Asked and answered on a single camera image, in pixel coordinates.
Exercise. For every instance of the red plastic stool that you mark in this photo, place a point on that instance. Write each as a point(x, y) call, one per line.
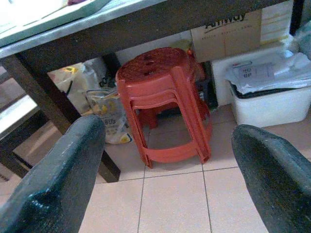
point(162, 102)

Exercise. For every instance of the green-edged placemat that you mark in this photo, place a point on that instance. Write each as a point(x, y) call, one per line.
point(41, 17)

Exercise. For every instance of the dark wooden bench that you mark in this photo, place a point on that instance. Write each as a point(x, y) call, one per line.
point(17, 121)

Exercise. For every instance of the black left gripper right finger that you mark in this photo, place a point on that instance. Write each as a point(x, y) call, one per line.
point(274, 177)

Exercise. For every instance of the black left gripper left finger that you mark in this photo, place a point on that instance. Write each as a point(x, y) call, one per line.
point(58, 174)

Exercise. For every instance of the white papers in bin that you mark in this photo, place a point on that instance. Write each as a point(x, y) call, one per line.
point(269, 75)

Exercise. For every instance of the brown cardboard box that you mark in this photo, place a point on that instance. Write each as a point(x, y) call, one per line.
point(227, 36)

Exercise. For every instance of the white plastic storage bin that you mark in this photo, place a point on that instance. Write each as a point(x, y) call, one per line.
point(269, 106)

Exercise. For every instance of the printed plastic bag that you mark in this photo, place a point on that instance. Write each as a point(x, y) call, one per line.
point(108, 114)

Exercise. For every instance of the white plastic bag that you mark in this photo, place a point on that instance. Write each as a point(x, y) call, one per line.
point(77, 82)

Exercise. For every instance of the dark wooden table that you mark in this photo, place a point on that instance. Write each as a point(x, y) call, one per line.
point(102, 36)

